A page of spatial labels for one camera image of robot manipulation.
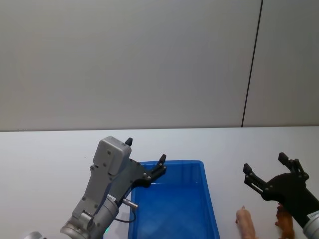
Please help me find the brown toy animal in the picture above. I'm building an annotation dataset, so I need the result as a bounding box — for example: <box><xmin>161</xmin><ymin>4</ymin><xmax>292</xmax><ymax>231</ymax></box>
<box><xmin>274</xmin><ymin>203</ymin><xmax>297</xmax><ymax>239</ymax></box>

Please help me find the thin dark cable silver plug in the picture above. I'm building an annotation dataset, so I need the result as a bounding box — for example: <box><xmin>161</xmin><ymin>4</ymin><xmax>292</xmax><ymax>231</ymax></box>
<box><xmin>115</xmin><ymin>198</ymin><xmax>140</xmax><ymax>224</ymax></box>

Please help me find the pink toy pig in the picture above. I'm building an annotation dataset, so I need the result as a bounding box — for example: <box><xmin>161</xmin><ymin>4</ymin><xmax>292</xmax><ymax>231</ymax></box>
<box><xmin>235</xmin><ymin>205</ymin><xmax>257</xmax><ymax>239</ymax></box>

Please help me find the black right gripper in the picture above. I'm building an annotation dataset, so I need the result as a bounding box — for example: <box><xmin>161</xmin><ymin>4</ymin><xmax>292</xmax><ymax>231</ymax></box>
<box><xmin>243</xmin><ymin>152</ymin><xmax>319</xmax><ymax>228</ymax></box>

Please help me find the blue plastic bin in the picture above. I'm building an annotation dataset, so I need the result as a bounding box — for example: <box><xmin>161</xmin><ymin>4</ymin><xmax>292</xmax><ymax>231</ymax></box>
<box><xmin>127</xmin><ymin>160</ymin><xmax>221</xmax><ymax>239</ymax></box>

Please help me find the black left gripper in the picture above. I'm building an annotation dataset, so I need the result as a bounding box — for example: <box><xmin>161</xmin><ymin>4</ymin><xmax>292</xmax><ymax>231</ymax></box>
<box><xmin>107</xmin><ymin>137</ymin><xmax>167</xmax><ymax>207</ymax></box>

